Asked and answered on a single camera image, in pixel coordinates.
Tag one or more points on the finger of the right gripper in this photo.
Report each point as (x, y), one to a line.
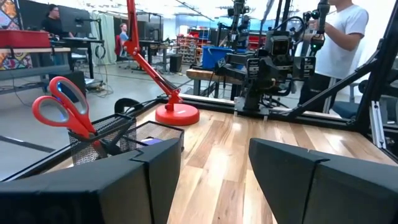
(289, 76)
(269, 74)

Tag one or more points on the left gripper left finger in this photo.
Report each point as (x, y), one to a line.
(93, 199)

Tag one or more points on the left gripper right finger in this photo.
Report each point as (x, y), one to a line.
(342, 193)

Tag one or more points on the purple sticky note pad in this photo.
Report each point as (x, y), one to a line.
(150, 141)

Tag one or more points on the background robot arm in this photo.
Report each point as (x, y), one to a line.
(237, 21)

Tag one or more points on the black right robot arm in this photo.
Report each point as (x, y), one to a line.
(239, 67)

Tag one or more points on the black mesh desk organizer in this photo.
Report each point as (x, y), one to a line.
(155, 130)

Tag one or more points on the blue plastic bin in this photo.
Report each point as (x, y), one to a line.
(214, 57)

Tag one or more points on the wooden background table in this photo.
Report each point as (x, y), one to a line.
(202, 74)

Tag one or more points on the red storage shelves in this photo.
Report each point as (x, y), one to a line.
(192, 43)

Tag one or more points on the person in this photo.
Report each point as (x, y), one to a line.
(123, 35)
(53, 23)
(342, 37)

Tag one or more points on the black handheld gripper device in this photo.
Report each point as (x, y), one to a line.
(321, 18)

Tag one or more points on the black floor bin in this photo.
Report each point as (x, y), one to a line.
(176, 63)

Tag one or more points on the pale curtain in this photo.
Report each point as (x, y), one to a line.
(102, 37)

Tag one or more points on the red box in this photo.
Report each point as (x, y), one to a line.
(21, 39)

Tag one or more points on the black monitor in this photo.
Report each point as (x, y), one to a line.
(74, 20)

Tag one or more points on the colourful patterned panel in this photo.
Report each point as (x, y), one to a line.
(9, 12)

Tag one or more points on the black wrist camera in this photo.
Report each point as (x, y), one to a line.
(278, 45)

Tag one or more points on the silver aluminium post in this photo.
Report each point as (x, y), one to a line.
(377, 124)

